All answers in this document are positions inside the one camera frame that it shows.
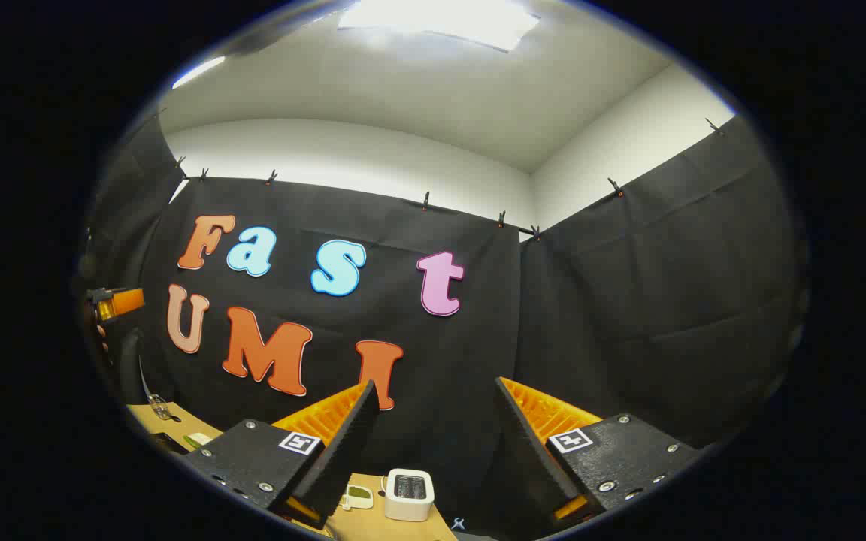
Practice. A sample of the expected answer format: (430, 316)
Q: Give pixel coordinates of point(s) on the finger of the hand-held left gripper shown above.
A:
(125, 302)

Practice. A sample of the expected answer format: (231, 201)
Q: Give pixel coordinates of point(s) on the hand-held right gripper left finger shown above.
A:
(343, 458)

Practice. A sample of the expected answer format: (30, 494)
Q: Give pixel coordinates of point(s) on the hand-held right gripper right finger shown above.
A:
(531, 451)

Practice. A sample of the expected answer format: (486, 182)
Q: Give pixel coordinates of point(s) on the black induction cooktop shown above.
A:
(170, 443)

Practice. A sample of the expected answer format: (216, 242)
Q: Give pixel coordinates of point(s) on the white divided seasoning tray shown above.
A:
(358, 494)

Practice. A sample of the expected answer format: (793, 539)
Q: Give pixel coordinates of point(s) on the white toaster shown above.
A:
(409, 500)

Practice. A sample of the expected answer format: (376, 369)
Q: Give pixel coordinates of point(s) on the sandwich with lettuce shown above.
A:
(198, 439)

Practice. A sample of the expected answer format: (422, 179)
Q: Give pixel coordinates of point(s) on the row of black backdrop clips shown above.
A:
(425, 201)

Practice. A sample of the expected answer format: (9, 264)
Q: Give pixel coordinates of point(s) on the large ceiling light panel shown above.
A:
(440, 19)

